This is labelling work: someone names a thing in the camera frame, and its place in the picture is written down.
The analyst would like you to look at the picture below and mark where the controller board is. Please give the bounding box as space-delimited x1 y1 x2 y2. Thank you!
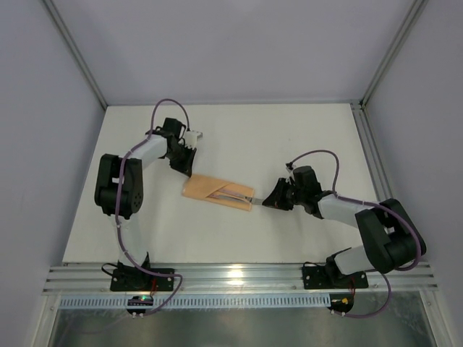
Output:
126 295 153 318
328 296 354 317

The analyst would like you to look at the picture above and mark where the left aluminium frame post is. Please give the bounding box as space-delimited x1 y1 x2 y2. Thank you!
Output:
39 0 109 111

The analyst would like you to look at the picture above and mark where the pink-handled fork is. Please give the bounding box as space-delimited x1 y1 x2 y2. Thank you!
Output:
214 184 263 205

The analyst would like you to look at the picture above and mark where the right aluminium frame post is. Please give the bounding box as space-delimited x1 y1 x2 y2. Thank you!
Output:
360 0 429 108

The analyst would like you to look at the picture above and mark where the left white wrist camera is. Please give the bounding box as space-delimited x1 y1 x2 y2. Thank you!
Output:
184 130 203 150

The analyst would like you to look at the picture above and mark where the right aluminium side rail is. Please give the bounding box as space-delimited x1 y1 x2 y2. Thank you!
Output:
350 100 394 201

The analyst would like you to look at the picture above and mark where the right controller board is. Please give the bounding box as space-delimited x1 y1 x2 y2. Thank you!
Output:
328 296 354 317

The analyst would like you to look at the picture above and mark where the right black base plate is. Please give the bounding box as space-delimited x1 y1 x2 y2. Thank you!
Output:
302 263 369 290

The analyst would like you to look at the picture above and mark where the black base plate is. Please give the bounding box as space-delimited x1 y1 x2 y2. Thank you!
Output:
302 263 369 290
110 267 174 292

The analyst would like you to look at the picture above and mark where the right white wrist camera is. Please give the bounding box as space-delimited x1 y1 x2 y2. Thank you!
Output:
285 162 296 176

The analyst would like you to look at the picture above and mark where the peach cloth napkin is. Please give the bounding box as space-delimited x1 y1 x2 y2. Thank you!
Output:
182 174 252 212

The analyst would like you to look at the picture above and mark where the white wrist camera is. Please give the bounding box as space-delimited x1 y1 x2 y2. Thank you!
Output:
285 162 296 176
184 130 203 150

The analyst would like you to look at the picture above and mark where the aluminium mounting rail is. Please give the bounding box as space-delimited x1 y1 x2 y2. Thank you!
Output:
43 262 438 295

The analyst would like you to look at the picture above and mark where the slotted grey cable duct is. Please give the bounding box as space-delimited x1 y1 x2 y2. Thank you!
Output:
59 293 330 309

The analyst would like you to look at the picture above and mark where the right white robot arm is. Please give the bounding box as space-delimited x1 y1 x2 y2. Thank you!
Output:
262 166 427 285

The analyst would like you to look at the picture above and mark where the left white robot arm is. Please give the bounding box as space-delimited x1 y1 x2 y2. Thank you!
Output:
94 118 203 277

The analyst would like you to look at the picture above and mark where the pink-handled table knife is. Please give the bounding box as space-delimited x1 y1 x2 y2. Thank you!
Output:
208 194 247 203

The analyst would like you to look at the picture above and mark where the left controller board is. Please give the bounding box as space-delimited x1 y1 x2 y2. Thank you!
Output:
126 295 153 318

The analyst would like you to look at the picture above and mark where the aluminium frame post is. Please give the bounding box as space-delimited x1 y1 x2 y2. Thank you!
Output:
360 0 429 108
39 0 109 111

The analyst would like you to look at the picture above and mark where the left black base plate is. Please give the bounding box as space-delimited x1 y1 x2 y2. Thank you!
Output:
110 267 174 292

